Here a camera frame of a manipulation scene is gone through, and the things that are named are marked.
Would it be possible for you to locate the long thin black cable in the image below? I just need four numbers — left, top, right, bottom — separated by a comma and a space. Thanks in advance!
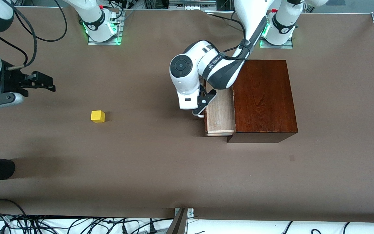
206, 12, 244, 25

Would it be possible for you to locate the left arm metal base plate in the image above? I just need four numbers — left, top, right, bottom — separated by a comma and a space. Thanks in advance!
259, 37, 294, 49

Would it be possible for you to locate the looped black cable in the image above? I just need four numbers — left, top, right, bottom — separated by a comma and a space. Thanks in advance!
28, 0, 68, 42

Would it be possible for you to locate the yellow cube block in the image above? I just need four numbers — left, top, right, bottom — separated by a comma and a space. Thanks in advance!
91, 110, 106, 123

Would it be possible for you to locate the black frame post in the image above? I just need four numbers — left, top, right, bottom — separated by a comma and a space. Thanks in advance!
216, 0, 236, 12

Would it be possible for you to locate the dark brown wooden cabinet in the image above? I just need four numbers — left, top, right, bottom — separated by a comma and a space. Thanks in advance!
227, 59, 298, 144

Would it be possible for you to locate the dark metal post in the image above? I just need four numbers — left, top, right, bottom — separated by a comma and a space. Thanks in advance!
165, 208, 188, 234

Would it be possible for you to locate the grey socket strip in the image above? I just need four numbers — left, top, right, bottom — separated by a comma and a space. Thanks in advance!
168, 0, 217, 11

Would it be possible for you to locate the brown paper table cover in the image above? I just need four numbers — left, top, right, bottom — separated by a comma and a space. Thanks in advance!
0, 7, 374, 224

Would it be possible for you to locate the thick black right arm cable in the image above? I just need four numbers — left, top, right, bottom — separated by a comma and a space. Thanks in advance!
7, 5, 38, 70

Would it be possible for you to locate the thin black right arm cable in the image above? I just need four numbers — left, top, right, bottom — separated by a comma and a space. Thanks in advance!
0, 32, 28, 64

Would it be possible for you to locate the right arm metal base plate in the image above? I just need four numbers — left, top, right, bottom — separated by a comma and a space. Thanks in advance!
87, 9, 123, 46

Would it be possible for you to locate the silver metal bracket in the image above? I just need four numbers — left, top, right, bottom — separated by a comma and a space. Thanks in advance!
174, 208, 194, 220

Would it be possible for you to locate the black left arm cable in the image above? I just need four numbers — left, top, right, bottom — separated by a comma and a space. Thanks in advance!
221, 38, 252, 62

